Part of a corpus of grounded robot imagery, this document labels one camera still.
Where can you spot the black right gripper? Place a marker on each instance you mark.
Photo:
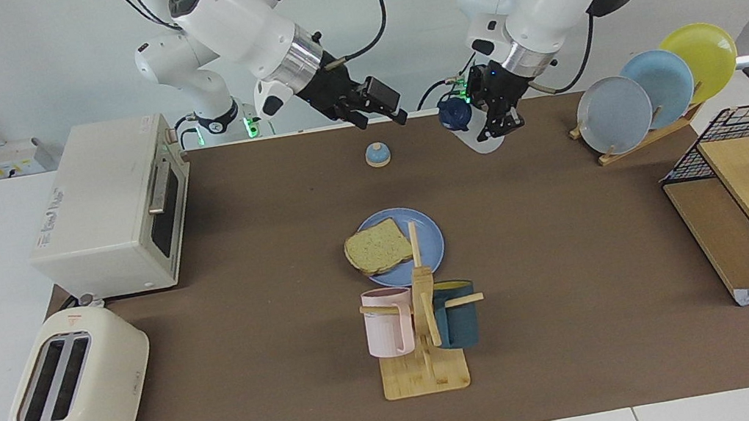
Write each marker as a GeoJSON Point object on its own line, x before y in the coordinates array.
{"type": "Point", "coordinates": [338, 93]}

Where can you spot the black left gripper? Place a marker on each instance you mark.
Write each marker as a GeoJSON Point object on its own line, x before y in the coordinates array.
{"type": "Point", "coordinates": [500, 84]}

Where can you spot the squeeze bottle with navy cap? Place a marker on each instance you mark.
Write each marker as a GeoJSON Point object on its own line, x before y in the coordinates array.
{"type": "Point", "coordinates": [474, 129]}

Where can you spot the toasted bread slice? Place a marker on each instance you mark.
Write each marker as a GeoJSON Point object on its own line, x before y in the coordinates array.
{"type": "Point", "coordinates": [376, 247]}

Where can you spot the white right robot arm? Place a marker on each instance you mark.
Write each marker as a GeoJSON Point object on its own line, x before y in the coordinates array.
{"type": "Point", "coordinates": [234, 16]}

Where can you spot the grey plate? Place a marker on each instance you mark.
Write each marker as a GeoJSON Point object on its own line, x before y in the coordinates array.
{"type": "Point", "coordinates": [613, 115]}

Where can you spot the blue dinner plate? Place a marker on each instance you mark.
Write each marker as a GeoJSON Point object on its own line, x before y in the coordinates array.
{"type": "Point", "coordinates": [426, 232]}

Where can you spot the wooden plate rack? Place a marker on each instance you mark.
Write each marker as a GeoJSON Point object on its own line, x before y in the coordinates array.
{"type": "Point", "coordinates": [639, 145]}

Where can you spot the light blue plate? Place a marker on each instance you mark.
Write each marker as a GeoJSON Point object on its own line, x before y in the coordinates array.
{"type": "Point", "coordinates": [667, 81]}

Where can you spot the yellow plate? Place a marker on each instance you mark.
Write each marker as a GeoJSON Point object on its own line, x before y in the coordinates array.
{"type": "Point", "coordinates": [707, 53]}

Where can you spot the small blue wooden knob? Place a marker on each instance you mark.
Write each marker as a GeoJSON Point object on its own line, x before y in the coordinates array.
{"type": "Point", "coordinates": [377, 156]}

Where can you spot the dark teal mug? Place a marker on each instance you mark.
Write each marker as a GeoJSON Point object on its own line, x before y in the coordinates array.
{"type": "Point", "coordinates": [462, 324]}

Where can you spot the pink ribbed mug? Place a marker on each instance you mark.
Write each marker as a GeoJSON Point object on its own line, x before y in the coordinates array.
{"type": "Point", "coordinates": [385, 328]}

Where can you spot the wooden mug tree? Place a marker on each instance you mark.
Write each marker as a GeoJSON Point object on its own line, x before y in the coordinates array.
{"type": "Point", "coordinates": [425, 377]}

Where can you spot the white toaster oven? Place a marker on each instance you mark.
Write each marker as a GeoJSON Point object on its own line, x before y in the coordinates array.
{"type": "Point", "coordinates": [98, 200]}

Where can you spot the brown table mat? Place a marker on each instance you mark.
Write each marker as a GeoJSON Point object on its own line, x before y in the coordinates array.
{"type": "Point", "coordinates": [258, 376]}

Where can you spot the cream two-slot toaster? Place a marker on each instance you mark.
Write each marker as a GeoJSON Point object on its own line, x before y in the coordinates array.
{"type": "Point", "coordinates": [106, 399]}

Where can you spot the white wall power box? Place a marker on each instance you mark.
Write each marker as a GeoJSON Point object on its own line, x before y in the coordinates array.
{"type": "Point", "coordinates": [10, 159]}

